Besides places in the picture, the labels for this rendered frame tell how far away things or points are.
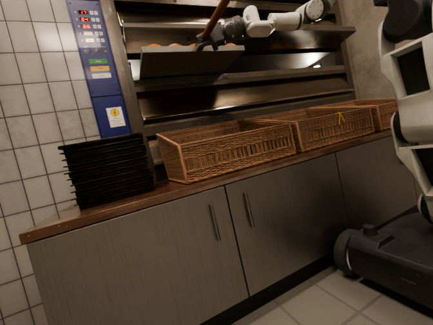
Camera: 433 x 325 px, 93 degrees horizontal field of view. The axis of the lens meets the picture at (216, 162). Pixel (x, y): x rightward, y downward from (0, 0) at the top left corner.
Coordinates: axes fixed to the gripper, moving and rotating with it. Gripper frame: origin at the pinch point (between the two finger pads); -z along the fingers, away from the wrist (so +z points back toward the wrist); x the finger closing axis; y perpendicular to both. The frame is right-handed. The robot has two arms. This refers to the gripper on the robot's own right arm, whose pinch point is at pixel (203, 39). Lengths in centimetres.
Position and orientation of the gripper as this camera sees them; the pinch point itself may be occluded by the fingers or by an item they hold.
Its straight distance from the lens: 112.3
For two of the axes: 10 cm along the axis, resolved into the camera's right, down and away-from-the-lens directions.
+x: -2.3, -9.7, -0.7
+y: -1.9, 1.1, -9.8
